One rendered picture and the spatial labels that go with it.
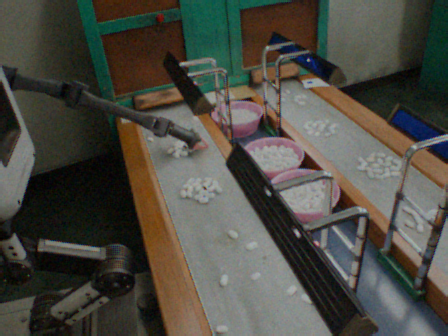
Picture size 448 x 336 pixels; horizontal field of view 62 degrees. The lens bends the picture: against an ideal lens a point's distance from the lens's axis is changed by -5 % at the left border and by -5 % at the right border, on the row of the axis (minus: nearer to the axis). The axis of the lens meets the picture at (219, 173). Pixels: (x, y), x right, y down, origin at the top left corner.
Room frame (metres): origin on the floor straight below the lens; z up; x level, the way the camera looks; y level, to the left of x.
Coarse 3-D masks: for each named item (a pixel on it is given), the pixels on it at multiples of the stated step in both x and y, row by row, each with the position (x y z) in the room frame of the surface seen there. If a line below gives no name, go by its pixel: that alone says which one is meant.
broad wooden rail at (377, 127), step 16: (320, 96) 1.95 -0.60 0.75; (336, 96) 1.90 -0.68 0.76; (352, 112) 1.70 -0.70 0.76; (368, 112) 1.68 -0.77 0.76; (368, 128) 1.53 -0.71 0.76; (384, 128) 1.51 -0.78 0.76; (384, 144) 1.41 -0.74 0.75; (400, 144) 1.36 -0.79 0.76; (416, 160) 1.24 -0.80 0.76; (432, 160) 1.22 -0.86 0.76; (432, 176) 1.12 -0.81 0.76
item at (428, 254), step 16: (416, 144) 0.83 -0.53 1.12; (432, 144) 0.83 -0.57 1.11; (400, 176) 0.82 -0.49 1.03; (400, 192) 0.81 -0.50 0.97; (400, 208) 0.81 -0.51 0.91; (416, 208) 0.75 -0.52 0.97; (432, 224) 0.68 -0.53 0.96; (432, 240) 0.67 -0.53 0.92; (384, 256) 0.81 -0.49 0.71; (432, 256) 0.66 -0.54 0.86; (400, 272) 0.74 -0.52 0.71; (416, 288) 0.67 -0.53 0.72
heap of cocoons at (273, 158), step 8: (256, 152) 1.46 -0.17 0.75; (264, 152) 1.46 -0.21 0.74; (272, 152) 1.45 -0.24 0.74; (280, 152) 1.45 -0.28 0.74; (288, 152) 1.43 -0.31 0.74; (256, 160) 1.40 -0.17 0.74; (264, 160) 1.40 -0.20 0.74; (272, 160) 1.39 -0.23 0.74; (280, 160) 1.39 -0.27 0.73; (288, 160) 1.37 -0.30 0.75; (296, 160) 1.37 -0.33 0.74; (264, 168) 1.34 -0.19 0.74; (272, 168) 1.33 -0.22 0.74; (280, 168) 1.32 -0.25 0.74
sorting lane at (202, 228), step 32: (160, 160) 1.50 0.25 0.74; (192, 160) 1.47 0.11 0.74; (224, 160) 1.43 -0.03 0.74; (192, 192) 1.23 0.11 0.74; (224, 192) 1.21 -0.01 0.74; (192, 224) 1.05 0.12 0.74; (224, 224) 1.03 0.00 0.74; (256, 224) 1.01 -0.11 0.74; (192, 256) 0.89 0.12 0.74; (224, 256) 0.88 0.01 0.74; (256, 256) 0.86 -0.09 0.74; (224, 288) 0.75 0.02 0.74; (256, 288) 0.73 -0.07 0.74; (288, 288) 0.72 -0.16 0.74; (224, 320) 0.64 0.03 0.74; (256, 320) 0.63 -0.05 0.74; (288, 320) 0.61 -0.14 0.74; (320, 320) 0.60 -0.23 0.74
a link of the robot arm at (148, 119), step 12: (72, 84) 1.50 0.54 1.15; (84, 84) 1.53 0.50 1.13; (84, 96) 1.48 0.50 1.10; (96, 96) 1.51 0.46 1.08; (96, 108) 1.47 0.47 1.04; (108, 108) 1.48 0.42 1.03; (120, 108) 1.48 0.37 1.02; (132, 120) 1.47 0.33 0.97; (144, 120) 1.48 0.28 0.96; (156, 120) 1.49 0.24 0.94; (156, 132) 1.46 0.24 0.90
